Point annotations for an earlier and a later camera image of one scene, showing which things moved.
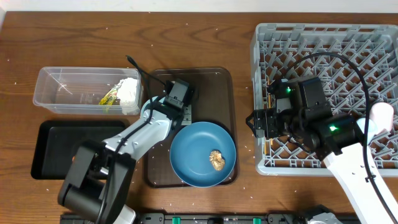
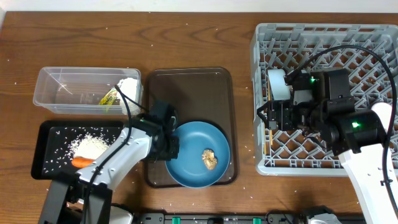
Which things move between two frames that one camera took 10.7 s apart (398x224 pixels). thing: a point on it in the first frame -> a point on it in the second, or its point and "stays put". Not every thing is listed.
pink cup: x=382 y=114 stays put
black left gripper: x=188 y=122 -> x=174 y=155
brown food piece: x=217 y=160 -> x=209 y=158
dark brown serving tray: x=214 y=98 stays put
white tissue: x=126 y=92 stays put
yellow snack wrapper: x=109 y=98 stays put
